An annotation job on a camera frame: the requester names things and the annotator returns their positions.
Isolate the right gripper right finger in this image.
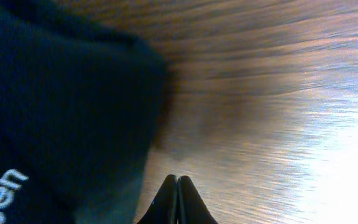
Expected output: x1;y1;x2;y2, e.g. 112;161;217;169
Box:
177;175;218;224

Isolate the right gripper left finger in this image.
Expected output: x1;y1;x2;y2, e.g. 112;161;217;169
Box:
137;174;178;224

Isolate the black t-shirt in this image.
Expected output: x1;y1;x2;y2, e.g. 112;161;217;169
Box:
0;1;168;223

